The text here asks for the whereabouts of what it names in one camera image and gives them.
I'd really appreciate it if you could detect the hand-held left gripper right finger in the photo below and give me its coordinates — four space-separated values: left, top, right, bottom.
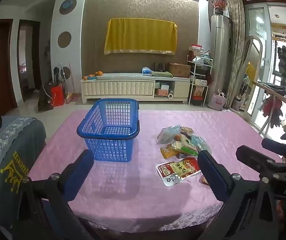
197 150 281 240

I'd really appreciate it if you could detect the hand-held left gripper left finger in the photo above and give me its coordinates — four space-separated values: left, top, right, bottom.
13 149 95 240

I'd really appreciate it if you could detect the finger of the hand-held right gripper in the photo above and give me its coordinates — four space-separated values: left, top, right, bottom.
235 145 283 178
261 137 286 162

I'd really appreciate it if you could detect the red silver-edged snack packet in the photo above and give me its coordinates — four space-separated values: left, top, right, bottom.
156 157 202 187

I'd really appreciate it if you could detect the pile of snack packets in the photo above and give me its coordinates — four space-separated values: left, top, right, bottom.
157 125 212 159

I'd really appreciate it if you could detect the blue plastic basket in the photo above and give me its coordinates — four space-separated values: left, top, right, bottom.
77 98 140 162

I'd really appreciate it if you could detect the wooden drying rack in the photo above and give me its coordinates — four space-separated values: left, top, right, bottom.
252 81 286 143

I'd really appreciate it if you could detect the pink tablecloth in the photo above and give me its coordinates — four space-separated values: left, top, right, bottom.
27 109 283 233

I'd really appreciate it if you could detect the pink tote bag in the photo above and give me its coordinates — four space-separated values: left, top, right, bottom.
208 92 227 111

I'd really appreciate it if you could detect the pink broom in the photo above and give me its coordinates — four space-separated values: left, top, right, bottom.
64 64 79 105

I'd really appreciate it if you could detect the red bag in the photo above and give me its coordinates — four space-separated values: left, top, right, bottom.
50 85 65 107

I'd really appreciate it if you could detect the black bag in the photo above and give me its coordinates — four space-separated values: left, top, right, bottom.
37 80 55 112

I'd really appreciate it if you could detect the white shelf rack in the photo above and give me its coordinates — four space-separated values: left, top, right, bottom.
187 55 213 106

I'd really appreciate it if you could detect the arched standing mirror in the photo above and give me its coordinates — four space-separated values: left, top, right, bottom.
235 35 263 117

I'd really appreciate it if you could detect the white television cabinet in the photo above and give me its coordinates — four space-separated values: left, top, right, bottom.
80 72 191 104

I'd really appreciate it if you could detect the patterned beige curtain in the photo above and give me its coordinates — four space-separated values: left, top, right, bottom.
226 0 247 110

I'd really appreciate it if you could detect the standing air conditioner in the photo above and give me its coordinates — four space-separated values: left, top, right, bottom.
211 14 231 103

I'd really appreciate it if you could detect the cardboard box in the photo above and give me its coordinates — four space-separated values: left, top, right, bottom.
168 63 191 78

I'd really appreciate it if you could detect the black router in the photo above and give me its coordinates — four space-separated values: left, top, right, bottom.
153 62 167 72

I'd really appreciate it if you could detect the yellow cloth cover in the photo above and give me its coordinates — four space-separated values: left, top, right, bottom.
104 18 178 55

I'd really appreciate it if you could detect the red flower vase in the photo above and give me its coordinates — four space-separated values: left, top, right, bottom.
212 0 230 16

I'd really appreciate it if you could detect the white long-handled mop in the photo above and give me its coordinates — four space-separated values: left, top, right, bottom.
58 63 70 85

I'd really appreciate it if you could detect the dark wooden door frame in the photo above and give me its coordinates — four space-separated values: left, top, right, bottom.
17 19 41 102

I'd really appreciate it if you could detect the round wall panel blue plate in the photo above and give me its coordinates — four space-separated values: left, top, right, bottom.
59 0 77 15

